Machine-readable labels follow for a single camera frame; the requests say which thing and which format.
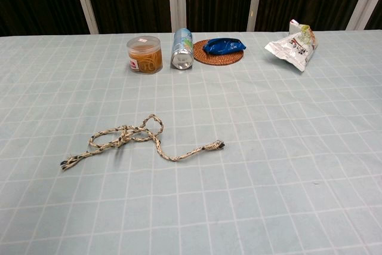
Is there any beige black braided rope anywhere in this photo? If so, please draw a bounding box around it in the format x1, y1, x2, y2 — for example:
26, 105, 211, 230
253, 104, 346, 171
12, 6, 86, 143
60, 113, 227, 172

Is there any light blue checked tablecloth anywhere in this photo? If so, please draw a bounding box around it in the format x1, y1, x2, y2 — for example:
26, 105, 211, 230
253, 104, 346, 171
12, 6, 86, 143
0, 30, 382, 255

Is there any round woven rattan coaster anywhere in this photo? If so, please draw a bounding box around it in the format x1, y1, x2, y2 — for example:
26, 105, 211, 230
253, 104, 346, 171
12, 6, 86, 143
193, 39, 245, 65

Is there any light blue drink can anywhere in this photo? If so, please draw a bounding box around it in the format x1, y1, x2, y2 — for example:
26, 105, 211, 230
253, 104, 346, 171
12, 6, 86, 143
170, 27, 195, 70

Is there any clear jar of rubber bands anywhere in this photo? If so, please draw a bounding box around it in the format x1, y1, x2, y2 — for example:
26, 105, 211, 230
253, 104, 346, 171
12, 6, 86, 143
126, 35, 164, 74

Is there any blue snack packet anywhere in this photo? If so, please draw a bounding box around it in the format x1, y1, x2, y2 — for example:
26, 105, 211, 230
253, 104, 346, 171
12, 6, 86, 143
202, 38, 247, 53

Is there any white crumpled snack bag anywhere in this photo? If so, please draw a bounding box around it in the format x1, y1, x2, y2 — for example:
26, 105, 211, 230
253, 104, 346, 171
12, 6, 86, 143
263, 19, 318, 72

